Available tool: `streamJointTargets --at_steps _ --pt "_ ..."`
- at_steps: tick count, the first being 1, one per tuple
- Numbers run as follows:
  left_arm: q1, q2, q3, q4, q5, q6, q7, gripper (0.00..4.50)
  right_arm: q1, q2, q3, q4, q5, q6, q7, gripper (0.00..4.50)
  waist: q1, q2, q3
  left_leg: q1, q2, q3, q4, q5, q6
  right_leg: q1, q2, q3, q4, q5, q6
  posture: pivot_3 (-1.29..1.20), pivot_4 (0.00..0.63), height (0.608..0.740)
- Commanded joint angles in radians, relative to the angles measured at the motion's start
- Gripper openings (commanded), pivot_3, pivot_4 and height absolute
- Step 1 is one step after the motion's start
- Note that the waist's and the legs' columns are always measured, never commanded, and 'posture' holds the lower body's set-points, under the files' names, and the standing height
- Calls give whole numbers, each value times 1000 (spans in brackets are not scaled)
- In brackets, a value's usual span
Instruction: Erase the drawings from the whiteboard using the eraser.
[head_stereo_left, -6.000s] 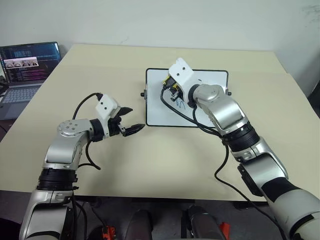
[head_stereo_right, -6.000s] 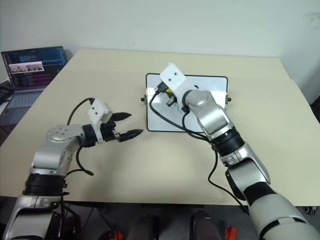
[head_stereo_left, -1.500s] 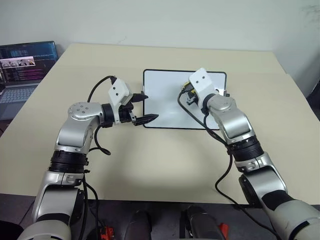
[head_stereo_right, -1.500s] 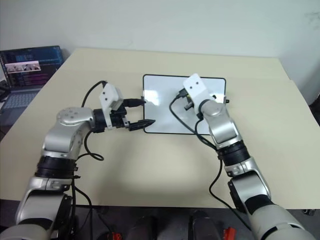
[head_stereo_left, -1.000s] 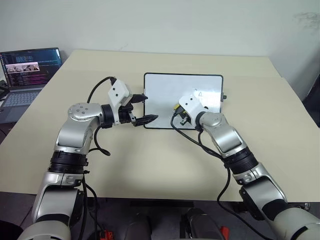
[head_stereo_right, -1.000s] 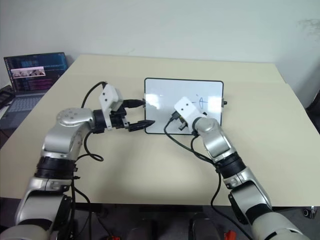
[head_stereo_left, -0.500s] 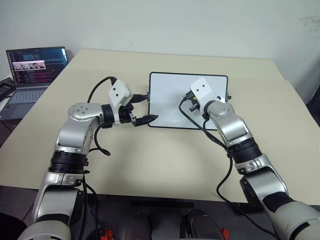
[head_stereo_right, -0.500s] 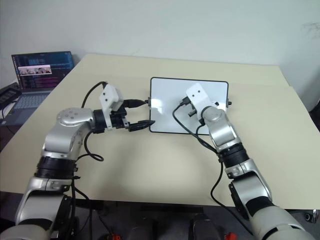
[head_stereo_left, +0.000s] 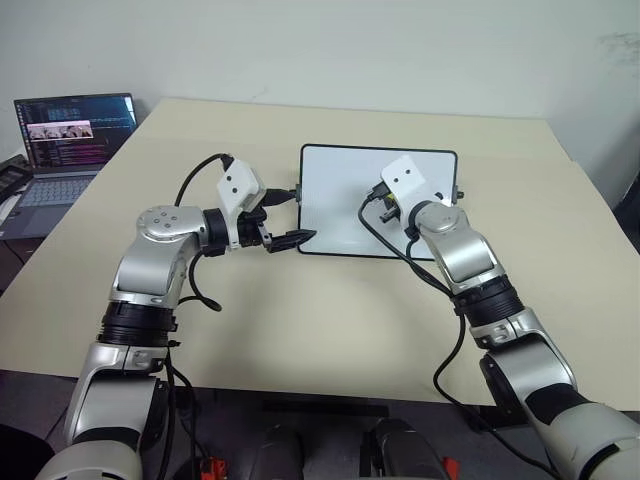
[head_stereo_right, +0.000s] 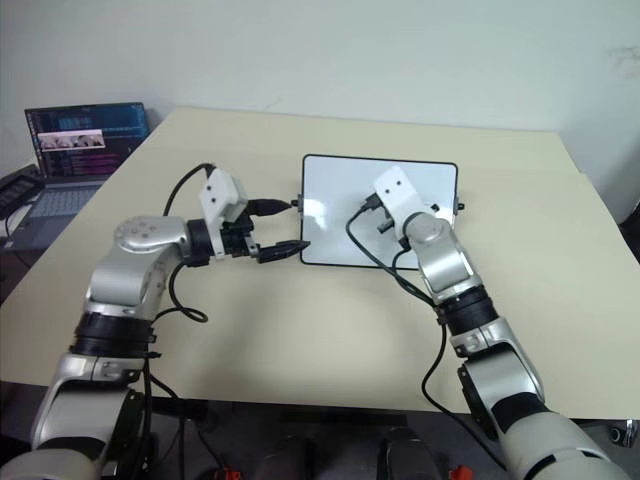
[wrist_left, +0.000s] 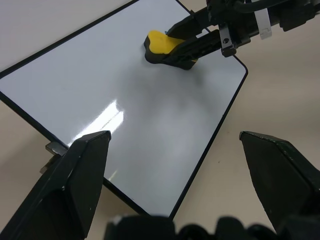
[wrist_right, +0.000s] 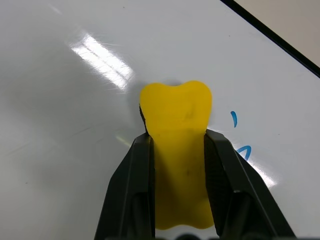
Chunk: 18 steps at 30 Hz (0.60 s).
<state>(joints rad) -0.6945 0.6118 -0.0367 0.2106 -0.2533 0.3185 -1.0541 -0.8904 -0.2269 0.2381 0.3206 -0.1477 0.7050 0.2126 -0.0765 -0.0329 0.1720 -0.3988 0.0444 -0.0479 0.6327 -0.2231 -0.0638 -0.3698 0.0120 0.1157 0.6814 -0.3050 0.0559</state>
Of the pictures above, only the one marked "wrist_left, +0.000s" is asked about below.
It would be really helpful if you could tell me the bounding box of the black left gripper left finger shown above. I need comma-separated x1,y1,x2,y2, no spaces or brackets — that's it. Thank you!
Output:
0,130,112,240

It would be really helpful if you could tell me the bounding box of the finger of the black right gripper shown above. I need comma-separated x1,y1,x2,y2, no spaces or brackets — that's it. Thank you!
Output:
165,6,213,41
161,28,223,71

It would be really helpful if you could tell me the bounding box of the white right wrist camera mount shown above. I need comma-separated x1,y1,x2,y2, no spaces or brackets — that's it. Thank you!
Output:
254,4,273,41

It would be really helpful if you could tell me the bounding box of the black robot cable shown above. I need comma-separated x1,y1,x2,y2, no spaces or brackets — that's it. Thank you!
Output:
233,0,272,15

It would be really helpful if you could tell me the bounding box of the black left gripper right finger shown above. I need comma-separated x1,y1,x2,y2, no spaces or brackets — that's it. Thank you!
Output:
238,130,320,235

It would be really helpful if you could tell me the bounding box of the black-framed whiteboard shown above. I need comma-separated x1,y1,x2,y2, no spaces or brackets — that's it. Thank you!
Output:
0,0,249,221

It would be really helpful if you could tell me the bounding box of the yellow and black eraser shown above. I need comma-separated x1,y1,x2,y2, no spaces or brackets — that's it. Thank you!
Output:
143,29,198,71

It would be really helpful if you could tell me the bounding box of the grey metal whiteboard bracket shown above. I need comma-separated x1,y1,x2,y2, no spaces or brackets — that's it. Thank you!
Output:
39,141,70,175

